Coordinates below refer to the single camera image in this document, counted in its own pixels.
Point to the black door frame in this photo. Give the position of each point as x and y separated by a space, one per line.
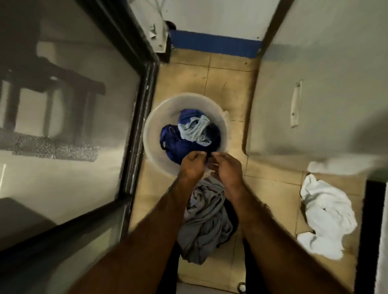
363 236

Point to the white towel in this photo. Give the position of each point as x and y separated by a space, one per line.
327 218

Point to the grey garment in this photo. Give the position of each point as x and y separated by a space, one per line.
206 224

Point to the person's left forearm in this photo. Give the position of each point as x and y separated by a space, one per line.
145 239

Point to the grey door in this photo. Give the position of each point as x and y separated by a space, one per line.
327 91

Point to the person's shoe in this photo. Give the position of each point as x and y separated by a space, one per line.
241 287

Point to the black framed glass door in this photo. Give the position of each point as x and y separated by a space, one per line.
91 121

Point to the person's right forearm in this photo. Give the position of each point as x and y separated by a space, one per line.
272 239

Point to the person's right hand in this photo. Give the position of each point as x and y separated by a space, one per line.
230 171

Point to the white plastic basin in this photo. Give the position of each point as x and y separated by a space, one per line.
154 133

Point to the person's right fingers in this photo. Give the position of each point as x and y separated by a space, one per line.
218 160

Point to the person's left fingers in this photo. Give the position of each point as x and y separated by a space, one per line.
202 159

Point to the person's left hand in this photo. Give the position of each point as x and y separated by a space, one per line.
191 166

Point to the light blue garment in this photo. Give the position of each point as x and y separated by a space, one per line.
194 130

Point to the dark blue garment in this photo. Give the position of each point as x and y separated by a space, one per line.
172 142

